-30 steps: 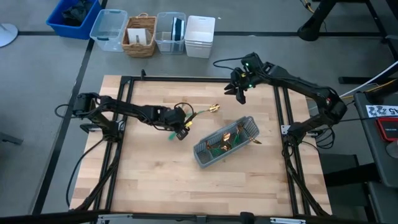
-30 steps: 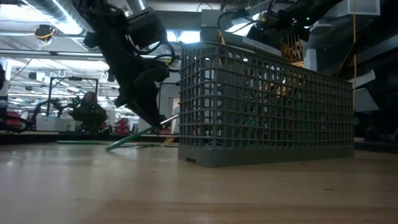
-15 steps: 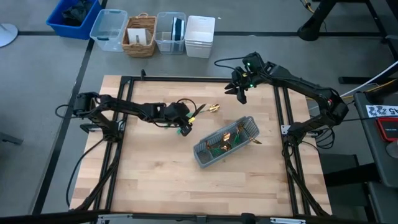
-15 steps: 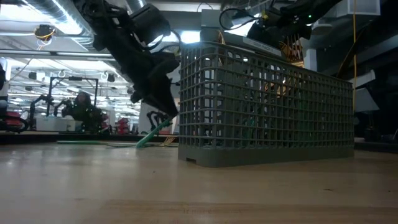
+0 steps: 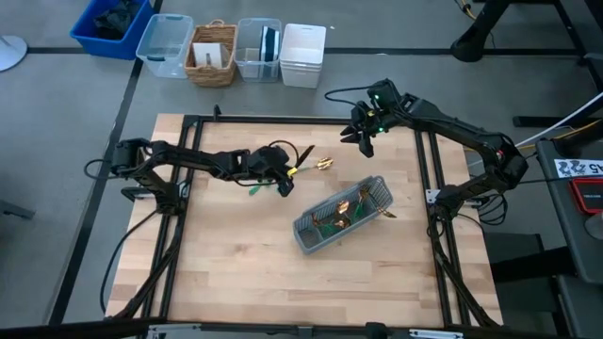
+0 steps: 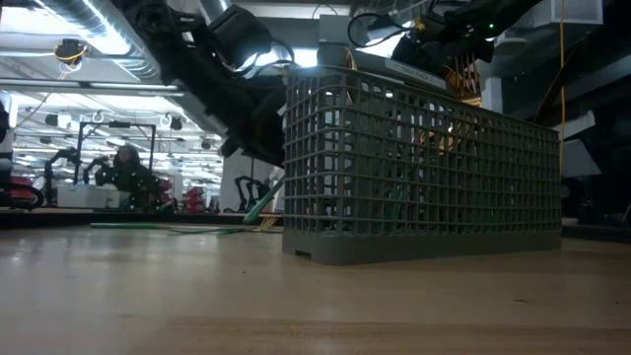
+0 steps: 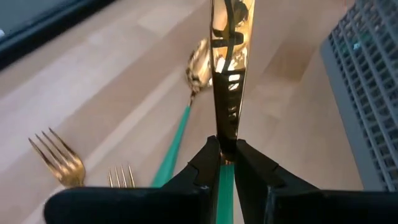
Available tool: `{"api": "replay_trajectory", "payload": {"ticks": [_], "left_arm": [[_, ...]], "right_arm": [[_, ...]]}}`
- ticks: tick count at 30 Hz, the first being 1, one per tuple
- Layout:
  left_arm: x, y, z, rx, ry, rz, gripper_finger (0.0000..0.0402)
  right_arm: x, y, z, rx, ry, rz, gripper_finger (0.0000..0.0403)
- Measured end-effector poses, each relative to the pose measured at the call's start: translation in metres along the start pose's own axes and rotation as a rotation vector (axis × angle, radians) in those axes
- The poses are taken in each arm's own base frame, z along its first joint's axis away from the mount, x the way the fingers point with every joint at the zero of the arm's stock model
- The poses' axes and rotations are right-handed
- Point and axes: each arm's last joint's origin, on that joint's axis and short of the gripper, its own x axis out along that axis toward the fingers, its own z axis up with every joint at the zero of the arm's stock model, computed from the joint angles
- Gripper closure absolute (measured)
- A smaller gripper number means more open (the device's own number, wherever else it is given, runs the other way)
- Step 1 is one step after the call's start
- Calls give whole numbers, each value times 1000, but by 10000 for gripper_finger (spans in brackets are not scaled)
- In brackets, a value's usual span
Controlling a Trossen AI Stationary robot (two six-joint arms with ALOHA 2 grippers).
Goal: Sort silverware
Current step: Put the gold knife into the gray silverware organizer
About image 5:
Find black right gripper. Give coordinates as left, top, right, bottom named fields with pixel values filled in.
left=339, top=78, right=407, bottom=146

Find grey plastic cutlery basket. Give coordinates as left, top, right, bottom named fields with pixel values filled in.
left=291, top=175, right=395, bottom=256

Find white plastic bin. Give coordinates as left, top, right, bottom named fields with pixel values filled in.
left=279, top=23, right=327, bottom=89

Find clear plastic bin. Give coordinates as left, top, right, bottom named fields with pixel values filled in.
left=234, top=17, right=283, bottom=84

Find wicker basket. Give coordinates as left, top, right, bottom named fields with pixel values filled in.
left=184, top=18, right=238, bottom=89

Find black white folded item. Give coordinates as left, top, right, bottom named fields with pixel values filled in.
left=258, top=25, right=282, bottom=63

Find white box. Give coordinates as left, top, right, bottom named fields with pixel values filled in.
left=191, top=41, right=231, bottom=69

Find black stand base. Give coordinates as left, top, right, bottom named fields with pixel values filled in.
left=449, top=0, right=513, bottom=64

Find clear bin teal latches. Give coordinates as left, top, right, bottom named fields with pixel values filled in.
left=135, top=12, right=195, bottom=80

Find black cloth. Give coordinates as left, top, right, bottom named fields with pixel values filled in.
left=92, top=0, right=138, bottom=41

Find blue plastic bin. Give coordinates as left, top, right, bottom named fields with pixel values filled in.
left=69, top=0, right=155, bottom=61

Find white paper tag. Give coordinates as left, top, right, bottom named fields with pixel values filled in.
left=553, top=158, right=603, bottom=180

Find dark grey cart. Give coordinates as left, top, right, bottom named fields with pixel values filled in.
left=534, top=136, right=603, bottom=286

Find red black device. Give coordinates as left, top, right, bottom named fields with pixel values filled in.
left=568, top=177, right=603, bottom=216

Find white round stand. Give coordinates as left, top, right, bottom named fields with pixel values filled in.
left=0, top=35, right=28, bottom=73

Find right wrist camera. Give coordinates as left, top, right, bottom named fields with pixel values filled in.
left=356, top=135, right=377, bottom=159

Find black left camera cable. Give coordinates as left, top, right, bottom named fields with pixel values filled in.
left=267, top=139, right=302, bottom=176

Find black camera cable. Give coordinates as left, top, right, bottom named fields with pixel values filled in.
left=323, top=86, right=378, bottom=114
left=267, top=139, right=302, bottom=176

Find black right camera cable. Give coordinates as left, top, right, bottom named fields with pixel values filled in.
left=323, top=86, right=378, bottom=114

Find black aluminium table frame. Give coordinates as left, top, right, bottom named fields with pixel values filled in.
left=106, top=104, right=503, bottom=331

